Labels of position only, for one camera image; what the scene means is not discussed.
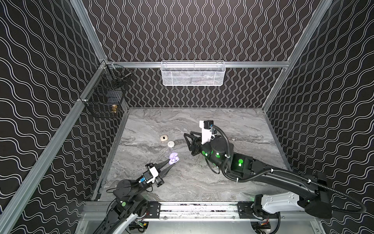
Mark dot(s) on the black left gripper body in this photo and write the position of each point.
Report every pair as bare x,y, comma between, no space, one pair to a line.
159,175

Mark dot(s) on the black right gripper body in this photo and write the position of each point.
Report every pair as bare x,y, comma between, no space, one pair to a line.
197,146

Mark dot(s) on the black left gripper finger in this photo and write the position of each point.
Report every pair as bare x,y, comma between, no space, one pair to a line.
164,172
159,166

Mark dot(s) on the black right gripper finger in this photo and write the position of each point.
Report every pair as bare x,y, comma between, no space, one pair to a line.
189,140
195,134

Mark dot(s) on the purple round disc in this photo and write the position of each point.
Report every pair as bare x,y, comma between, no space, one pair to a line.
173,158

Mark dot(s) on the white round disc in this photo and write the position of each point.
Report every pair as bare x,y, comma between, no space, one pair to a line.
171,144

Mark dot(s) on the cream earbud charging case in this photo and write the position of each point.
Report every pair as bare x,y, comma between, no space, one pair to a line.
163,138

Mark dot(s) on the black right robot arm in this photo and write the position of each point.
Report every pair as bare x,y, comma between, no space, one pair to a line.
310,194

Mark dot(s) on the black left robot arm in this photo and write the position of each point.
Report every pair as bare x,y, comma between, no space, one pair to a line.
129,205

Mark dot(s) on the small brass object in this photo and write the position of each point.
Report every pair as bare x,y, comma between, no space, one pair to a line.
114,109

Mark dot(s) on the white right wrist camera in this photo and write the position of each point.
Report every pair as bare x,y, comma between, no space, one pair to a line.
206,131

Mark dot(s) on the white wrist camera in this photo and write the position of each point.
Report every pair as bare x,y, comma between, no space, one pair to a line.
150,175
206,131

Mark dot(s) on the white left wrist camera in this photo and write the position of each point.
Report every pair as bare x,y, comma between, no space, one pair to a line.
150,175

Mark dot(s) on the white wire mesh basket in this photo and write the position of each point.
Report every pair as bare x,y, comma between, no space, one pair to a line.
193,73

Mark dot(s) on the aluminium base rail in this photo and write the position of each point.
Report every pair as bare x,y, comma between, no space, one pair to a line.
213,211

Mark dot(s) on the black wire basket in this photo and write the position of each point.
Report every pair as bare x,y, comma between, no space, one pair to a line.
110,89

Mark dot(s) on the aluminium corner frame post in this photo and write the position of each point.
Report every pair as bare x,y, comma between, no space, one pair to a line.
89,29

